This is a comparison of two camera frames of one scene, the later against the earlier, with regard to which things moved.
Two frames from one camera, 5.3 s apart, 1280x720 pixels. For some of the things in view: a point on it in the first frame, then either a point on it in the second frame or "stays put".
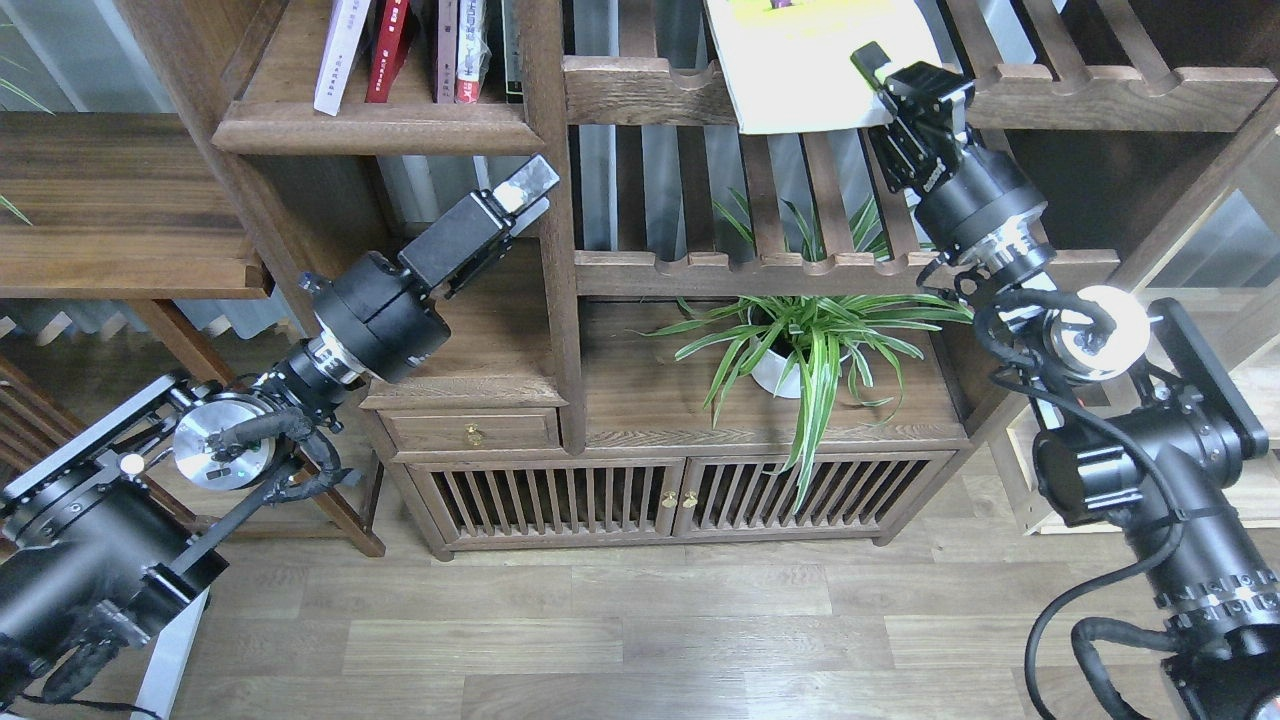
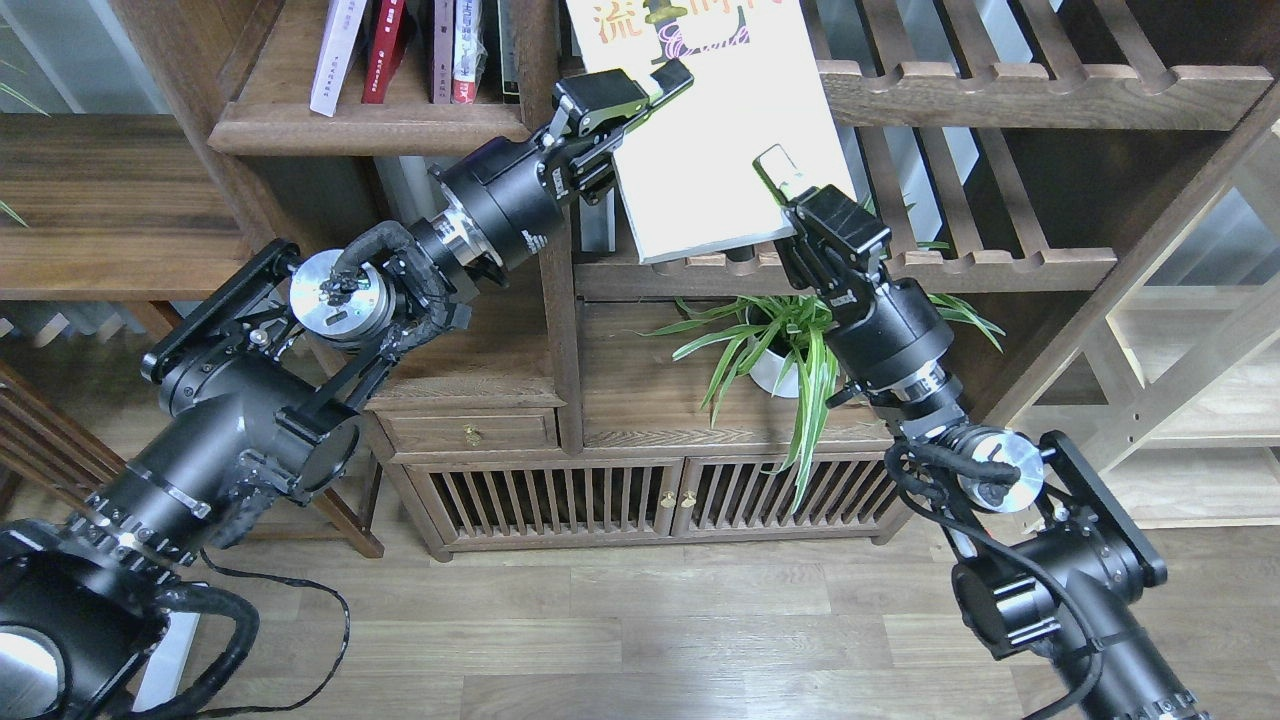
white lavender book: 347,23 stays put
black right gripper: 967,200 -> 880,328
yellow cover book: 787,63 -> 686,166
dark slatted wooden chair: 34,420 stays put
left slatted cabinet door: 554,498 stays put
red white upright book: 473,50 stays put
